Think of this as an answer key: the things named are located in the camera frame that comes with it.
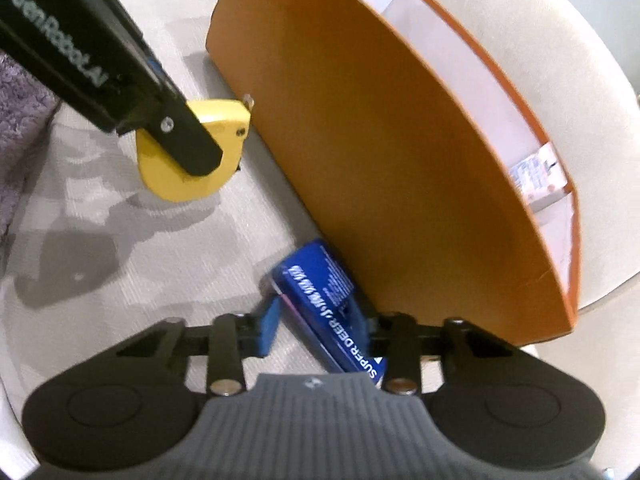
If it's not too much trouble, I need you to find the yellow tape measure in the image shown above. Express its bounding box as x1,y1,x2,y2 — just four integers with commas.
136,99,250,203

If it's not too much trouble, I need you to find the white cream tube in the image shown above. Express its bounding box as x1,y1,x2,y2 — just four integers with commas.
509,143,568,212

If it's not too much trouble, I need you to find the purple fluffy blanket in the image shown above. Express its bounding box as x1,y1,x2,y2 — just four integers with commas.
0,52,58,240

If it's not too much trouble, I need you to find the blue battery pack box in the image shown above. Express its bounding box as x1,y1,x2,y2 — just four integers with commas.
270,240,386,385

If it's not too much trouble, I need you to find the orange storage box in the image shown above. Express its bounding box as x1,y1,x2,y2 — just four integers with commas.
206,0,579,344

